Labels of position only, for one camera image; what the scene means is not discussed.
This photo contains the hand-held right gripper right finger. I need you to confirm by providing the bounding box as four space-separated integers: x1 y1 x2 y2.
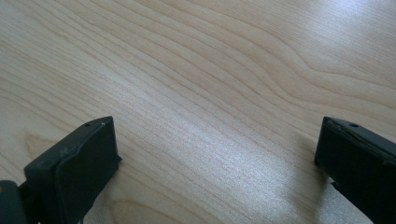
314 116 396 224

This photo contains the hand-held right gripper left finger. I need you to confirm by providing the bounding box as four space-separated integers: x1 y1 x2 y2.
23 116 123 224

